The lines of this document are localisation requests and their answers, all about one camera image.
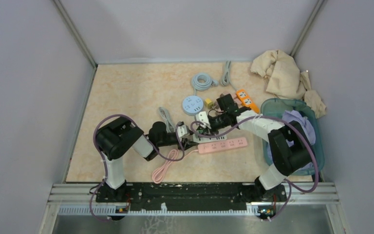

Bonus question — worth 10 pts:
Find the blue-grey cable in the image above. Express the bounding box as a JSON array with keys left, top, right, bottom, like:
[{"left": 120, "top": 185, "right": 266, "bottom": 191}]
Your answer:
[{"left": 191, "top": 72, "right": 219, "bottom": 96}]

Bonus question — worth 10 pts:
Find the yellow plug adapter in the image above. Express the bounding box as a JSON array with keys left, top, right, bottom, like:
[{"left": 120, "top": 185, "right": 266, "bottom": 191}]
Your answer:
[{"left": 204, "top": 98, "right": 214, "bottom": 109}]

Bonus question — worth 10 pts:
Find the orange power strip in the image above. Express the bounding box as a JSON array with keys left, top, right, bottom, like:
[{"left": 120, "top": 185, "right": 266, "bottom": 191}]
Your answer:
[{"left": 236, "top": 89, "right": 260, "bottom": 114}]

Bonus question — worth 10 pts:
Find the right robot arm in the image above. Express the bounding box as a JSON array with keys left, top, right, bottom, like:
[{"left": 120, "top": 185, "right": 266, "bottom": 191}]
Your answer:
[{"left": 193, "top": 95, "right": 319, "bottom": 201}]

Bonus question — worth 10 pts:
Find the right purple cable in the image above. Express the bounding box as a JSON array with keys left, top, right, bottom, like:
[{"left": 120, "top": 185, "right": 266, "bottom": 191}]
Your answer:
[{"left": 190, "top": 116, "right": 320, "bottom": 222}]

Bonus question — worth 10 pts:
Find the pink cable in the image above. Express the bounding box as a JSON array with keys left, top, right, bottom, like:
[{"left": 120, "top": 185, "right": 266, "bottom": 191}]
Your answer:
[{"left": 151, "top": 149, "right": 199, "bottom": 185}]

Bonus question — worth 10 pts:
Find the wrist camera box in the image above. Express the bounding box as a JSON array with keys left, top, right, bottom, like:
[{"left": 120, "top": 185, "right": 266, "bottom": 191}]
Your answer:
[
  {"left": 195, "top": 111, "right": 211, "bottom": 128},
  {"left": 176, "top": 124, "right": 189, "bottom": 138}
]

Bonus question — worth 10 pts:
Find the round blue socket hub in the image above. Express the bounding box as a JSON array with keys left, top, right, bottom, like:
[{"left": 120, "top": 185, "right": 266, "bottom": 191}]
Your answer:
[{"left": 182, "top": 95, "right": 204, "bottom": 116}]

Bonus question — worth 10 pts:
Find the lavender cloth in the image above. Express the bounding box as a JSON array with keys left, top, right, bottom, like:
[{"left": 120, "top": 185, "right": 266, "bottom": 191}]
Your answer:
[{"left": 266, "top": 110, "right": 317, "bottom": 171}]

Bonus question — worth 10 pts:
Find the white usb charger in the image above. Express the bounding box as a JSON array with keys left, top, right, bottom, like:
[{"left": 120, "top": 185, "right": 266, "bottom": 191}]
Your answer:
[{"left": 192, "top": 135, "right": 227, "bottom": 144}]

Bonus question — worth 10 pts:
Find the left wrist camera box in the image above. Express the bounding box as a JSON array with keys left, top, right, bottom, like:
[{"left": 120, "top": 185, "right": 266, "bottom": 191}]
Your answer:
[{"left": 176, "top": 124, "right": 189, "bottom": 138}]

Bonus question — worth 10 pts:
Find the teal plastic basket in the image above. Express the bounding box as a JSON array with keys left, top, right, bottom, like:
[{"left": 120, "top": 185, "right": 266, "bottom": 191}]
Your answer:
[{"left": 261, "top": 98, "right": 325, "bottom": 176}]

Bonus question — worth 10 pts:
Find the pink power strip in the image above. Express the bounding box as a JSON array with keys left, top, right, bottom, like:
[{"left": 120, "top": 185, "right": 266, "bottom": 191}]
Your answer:
[{"left": 197, "top": 137, "right": 248, "bottom": 154}]

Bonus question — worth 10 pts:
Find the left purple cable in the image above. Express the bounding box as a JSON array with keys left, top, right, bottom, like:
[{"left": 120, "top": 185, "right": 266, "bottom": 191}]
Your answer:
[{"left": 89, "top": 114, "right": 187, "bottom": 223}]

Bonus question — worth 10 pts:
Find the beige cloth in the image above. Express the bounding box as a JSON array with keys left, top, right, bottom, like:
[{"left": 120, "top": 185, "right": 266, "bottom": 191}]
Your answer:
[{"left": 250, "top": 50, "right": 327, "bottom": 118}]

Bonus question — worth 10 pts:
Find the grey power strip cable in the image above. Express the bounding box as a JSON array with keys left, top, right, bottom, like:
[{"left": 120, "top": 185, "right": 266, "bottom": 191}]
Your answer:
[{"left": 220, "top": 60, "right": 238, "bottom": 92}]

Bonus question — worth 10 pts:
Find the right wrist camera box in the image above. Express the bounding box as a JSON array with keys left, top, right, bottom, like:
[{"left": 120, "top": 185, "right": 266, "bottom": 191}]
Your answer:
[{"left": 195, "top": 111, "right": 211, "bottom": 128}]

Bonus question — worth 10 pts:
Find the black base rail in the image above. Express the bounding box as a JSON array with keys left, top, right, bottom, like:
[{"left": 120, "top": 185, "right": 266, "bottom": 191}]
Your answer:
[{"left": 95, "top": 182, "right": 287, "bottom": 212}]

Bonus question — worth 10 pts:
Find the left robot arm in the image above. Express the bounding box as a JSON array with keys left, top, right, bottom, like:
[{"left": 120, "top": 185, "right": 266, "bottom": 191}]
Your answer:
[{"left": 93, "top": 114, "right": 198, "bottom": 202}]

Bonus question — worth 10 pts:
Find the purple cable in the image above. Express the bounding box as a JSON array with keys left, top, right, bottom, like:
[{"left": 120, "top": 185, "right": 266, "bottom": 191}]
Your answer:
[
  {"left": 190, "top": 116, "right": 320, "bottom": 222},
  {"left": 89, "top": 114, "right": 187, "bottom": 223}
]

